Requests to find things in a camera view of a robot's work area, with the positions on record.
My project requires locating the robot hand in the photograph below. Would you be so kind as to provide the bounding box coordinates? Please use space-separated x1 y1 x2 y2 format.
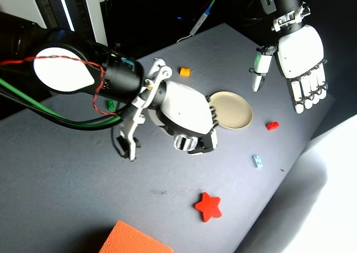
249 24 327 114
146 80 218 155

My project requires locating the beige round plate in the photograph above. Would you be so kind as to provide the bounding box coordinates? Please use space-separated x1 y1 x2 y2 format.
208 90 253 130

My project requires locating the red star block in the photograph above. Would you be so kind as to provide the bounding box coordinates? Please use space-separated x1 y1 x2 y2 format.
194 192 223 223

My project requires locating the grey table cloth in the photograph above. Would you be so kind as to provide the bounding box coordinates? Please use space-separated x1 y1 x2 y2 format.
0 23 335 253

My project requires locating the orange textured block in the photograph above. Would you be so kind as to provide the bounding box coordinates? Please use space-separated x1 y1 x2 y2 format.
99 220 174 253

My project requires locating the white backdrop sheet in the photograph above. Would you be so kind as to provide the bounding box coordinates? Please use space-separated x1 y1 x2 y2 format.
234 121 357 253

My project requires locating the white adapter with cable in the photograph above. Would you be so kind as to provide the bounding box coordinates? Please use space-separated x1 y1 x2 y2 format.
176 12 210 43

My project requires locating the red twisted arm cable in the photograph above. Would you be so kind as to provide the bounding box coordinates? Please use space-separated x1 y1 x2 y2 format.
0 55 119 116

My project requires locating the thick green arm cable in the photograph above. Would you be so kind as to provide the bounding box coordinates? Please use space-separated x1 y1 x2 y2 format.
0 79 123 130

